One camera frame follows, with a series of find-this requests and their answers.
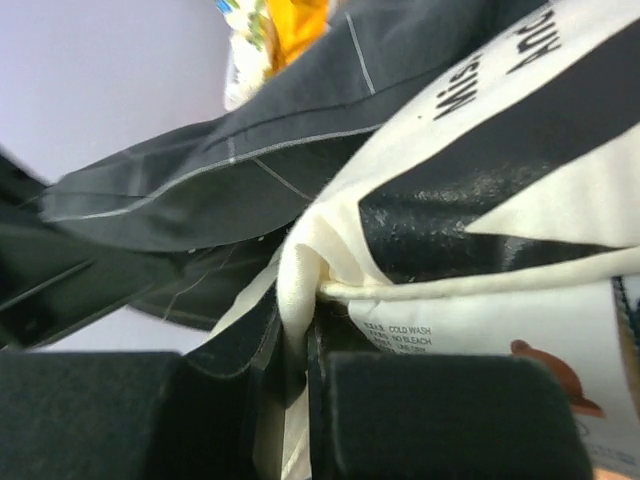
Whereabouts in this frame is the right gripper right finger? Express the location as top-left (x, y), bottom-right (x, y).
top-left (307, 313), bottom-right (593, 479)

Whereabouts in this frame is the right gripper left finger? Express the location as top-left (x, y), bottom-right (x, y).
top-left (0, 287), bottom-right (309, 480)

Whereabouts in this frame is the dark grey checked pillowcase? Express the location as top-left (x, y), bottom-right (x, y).
top-left (1, 1), bottom-right (538, 348)

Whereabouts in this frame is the cream white pillow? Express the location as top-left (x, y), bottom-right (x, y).
top-left (277, 1), bottom-right (639, 478)

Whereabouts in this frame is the white patterned cloth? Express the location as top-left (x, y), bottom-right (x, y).
top-left (216, 0), bottom-right (277, 111)

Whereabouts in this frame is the yellow cloth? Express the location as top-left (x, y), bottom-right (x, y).
top-left (265, 0), bottom-right (330, 77)

